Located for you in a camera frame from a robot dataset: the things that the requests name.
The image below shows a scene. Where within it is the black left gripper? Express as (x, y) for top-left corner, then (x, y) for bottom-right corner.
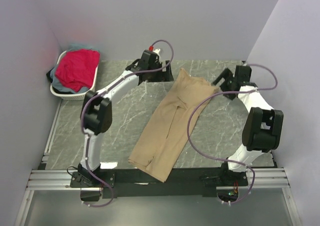
(148, 61), (174, 83)

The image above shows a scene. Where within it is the beige t shirt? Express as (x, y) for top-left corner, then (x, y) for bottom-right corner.
(128, 68), (219, 182)

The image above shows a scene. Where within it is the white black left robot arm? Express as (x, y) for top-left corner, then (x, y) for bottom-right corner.
(77, 47), (174, 187)

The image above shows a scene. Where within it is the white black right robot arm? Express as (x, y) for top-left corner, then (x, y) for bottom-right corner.
(213, 65), (284, 186)

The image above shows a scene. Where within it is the red t shirt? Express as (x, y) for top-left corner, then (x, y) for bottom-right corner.
(54, 49), (100, 92)

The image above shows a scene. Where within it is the white perforated laundry basket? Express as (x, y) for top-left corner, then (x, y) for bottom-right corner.
(49, 49), (101, 101)

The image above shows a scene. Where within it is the grey blue t shirt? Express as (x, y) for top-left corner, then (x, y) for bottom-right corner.
(48, 42), (101, 93)

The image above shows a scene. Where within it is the black garment in basket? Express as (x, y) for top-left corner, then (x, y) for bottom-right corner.
(46, 68), (72, 95)

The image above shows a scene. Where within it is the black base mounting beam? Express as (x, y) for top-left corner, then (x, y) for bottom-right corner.
(70, 165), (248, 202)

